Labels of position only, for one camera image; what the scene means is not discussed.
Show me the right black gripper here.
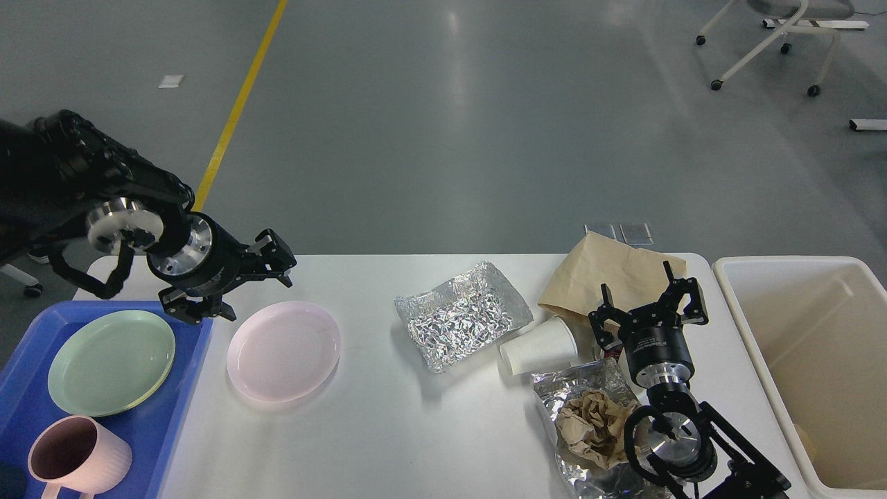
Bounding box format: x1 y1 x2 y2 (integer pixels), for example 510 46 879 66
588 260 709 387

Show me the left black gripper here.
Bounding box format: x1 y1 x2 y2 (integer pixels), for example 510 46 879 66
147 212 297 324

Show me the pink ribbed mug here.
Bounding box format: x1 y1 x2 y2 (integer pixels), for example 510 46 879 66
26 416 133 498

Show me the dark teal mug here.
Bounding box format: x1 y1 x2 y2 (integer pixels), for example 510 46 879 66
0 462 26 499

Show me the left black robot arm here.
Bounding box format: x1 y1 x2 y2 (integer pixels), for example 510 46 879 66
1 110 297 324

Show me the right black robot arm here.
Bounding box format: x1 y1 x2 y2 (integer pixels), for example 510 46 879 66
588 262 791 498

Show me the brown paper bag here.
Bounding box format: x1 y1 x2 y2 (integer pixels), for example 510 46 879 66
538 231 687 345

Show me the pink plate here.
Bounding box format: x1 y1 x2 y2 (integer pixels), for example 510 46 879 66
226 301 342 404

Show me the white paper cup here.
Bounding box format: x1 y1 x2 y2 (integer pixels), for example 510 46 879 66
498 316 579 375

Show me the flat crumpled foil sheet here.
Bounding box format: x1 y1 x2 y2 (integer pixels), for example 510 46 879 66
533 360 671 498

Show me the crumpled brown paper ball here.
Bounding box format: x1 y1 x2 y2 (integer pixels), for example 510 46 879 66
554 389 641 469

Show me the light green plate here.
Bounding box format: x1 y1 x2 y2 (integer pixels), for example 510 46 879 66
47 310 175 417

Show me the beige plastic bin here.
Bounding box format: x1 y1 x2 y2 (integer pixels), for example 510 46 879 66
713 256 886 498

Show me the white chair base left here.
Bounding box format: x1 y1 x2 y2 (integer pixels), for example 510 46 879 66
1 264 42 298

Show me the aluminium foil tray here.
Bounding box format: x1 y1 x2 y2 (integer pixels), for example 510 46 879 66
395 261 534 374

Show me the blue plastic tray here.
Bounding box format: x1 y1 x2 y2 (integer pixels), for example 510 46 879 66
1 301 212 498

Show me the white bar on floor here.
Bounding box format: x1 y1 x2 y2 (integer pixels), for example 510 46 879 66
848 118 887 132

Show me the white rolling chair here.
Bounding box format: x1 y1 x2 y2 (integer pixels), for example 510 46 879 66
710 1 869 97

